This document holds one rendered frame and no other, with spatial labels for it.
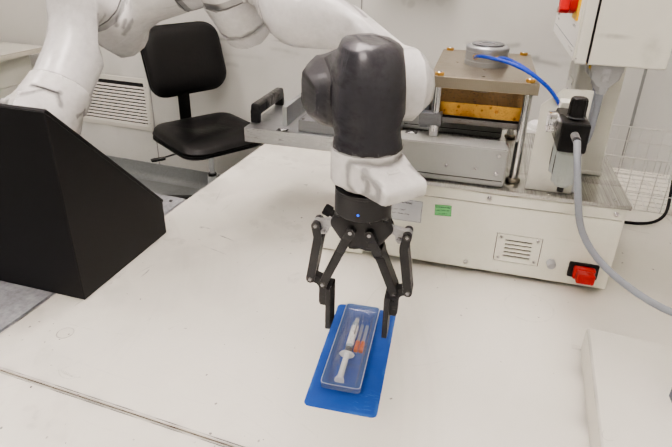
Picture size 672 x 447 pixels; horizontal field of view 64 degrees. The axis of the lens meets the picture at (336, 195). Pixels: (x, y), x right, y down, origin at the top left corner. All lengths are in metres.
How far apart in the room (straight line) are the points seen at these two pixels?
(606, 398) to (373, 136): 0.45
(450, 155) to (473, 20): 1.56
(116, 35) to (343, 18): 0.55
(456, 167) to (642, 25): 0.35
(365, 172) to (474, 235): 0.43
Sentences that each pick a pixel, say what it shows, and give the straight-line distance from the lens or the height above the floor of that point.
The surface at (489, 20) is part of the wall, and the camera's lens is 2.48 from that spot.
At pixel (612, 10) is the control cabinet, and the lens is 0.93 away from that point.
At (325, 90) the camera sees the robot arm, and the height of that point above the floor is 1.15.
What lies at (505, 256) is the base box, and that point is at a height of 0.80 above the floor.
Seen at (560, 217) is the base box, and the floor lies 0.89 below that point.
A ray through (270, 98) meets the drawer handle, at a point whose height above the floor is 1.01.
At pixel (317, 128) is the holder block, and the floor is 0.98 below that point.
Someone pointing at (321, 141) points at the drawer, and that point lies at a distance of 1.06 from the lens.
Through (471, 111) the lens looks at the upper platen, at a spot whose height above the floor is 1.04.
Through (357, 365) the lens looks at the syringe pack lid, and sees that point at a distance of 0.80.
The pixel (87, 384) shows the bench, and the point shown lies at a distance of 0.87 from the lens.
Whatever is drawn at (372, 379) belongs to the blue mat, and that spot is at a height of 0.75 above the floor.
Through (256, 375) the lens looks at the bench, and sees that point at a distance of 0.82.
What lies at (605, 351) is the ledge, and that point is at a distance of 0.89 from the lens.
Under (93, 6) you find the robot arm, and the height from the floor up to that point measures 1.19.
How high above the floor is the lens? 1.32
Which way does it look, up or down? 25 degrees down
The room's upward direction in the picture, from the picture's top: 1 degrees clockwise
